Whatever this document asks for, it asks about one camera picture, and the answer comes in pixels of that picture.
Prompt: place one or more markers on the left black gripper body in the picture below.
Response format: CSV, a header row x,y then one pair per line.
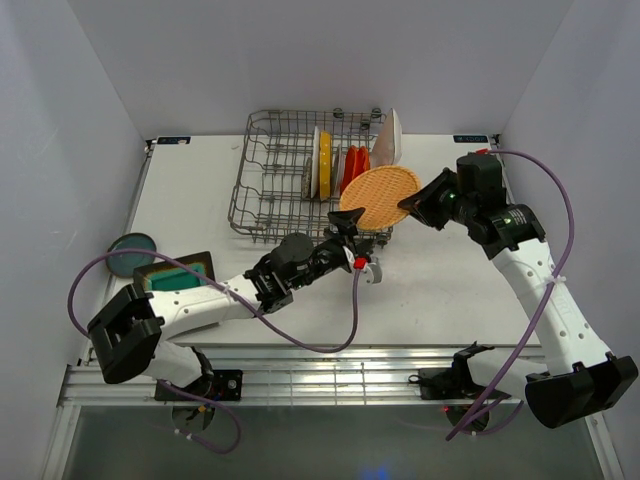
x,y
331,256

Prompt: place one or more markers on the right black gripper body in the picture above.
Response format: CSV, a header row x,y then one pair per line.
x,y
448,205

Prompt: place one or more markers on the woven bamboo round plate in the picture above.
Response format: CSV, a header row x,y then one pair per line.
x,y
379,191

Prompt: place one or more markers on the orange round plate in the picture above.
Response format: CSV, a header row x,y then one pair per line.
x,y
363,161
350,161

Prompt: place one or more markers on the light blue scalloped plate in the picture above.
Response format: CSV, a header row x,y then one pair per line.
x,y
338,170

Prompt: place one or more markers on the speckled beige small plate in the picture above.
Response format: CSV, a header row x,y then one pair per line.
x,y
306,179

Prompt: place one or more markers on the white rectangular plate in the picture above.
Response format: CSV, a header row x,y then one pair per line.
x,y
387,149

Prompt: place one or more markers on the white plate green rim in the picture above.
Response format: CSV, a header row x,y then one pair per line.
x,y
314,182

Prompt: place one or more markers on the yellow dotted scalloped plate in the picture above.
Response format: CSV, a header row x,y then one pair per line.
x,y
325,163

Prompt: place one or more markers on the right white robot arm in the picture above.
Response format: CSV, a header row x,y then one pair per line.
x,y
560,368

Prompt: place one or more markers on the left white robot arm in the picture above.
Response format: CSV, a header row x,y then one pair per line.
x,y
132,334

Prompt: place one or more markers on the teal square brown-rimmed plate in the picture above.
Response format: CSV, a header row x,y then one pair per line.
x,y
162,276

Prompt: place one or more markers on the dark teal round plate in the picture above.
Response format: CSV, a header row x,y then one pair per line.
x,y
130,253

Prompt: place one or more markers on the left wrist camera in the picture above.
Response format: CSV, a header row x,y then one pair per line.
x,y
369,268

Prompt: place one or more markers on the grey wire dish rack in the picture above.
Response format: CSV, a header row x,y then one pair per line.
x,y
266,202

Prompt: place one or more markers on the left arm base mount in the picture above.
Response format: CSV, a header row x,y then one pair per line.
x,y
218,385

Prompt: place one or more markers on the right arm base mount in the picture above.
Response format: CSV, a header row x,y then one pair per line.
x,y
442,384

